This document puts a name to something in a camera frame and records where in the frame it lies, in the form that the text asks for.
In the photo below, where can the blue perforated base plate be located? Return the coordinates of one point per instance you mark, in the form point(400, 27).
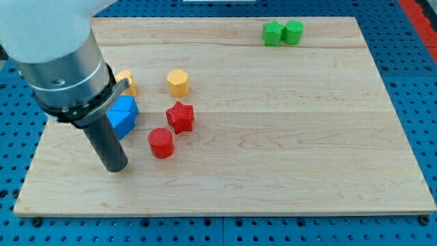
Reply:
point(407, 70)

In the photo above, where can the green star block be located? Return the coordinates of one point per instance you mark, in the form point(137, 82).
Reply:
point(272, 33)

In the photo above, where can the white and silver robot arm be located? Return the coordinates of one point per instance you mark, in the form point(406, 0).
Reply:
point(53, 45)

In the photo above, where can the yellow hexagon block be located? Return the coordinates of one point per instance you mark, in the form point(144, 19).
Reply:
point(178, 82)

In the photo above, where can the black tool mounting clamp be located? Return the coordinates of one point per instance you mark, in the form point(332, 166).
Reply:
point(99, 106)

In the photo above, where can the red cylinder block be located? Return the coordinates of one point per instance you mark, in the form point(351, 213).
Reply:
point(161, 143)

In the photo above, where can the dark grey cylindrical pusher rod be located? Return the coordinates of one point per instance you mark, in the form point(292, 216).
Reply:
point(103, 138)

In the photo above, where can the yellow heart block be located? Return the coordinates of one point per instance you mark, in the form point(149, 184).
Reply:
point(127, 74)

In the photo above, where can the blue cube block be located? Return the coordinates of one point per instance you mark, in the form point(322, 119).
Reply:
point(122, 115)

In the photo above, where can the red star block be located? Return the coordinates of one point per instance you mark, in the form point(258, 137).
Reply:
point(180, 117)

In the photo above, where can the light wooden board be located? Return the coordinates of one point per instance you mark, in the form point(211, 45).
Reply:
point(288, 131)

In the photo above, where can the red floor strip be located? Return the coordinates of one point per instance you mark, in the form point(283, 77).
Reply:
point(418, 14)

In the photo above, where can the green cylinder block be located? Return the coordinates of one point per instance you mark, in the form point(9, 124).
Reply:
point(293, 32)

